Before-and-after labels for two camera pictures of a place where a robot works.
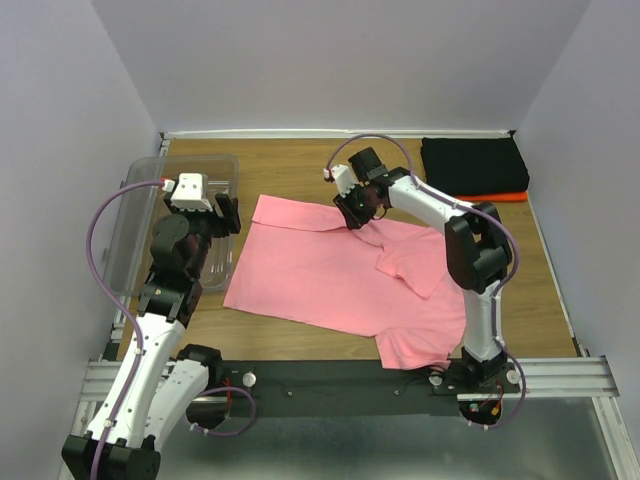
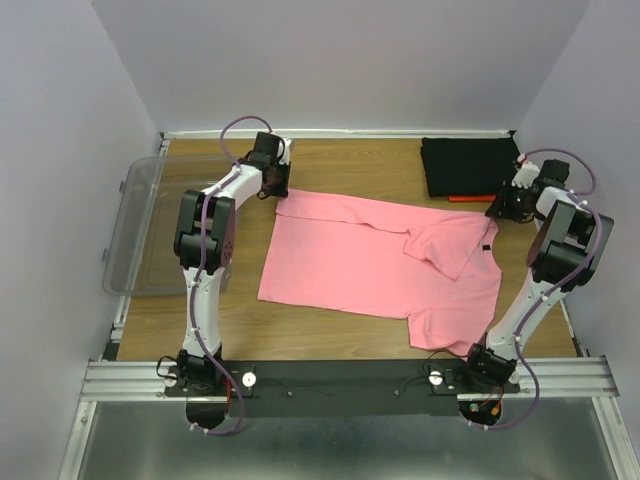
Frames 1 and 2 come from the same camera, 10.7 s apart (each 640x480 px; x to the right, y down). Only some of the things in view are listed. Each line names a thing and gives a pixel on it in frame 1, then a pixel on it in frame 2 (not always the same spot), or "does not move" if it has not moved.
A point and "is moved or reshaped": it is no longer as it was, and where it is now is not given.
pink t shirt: (306, 261) is moved or reshaped
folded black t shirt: (474, 165) does not move
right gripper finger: (352, 221) to (505, 191)
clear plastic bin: (137, 213) does not move
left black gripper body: (206, 225) to (269, 190)
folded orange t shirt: (495, 197) does not move
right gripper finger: (356, 219) to (498, 208)
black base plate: (288, 389) does not move
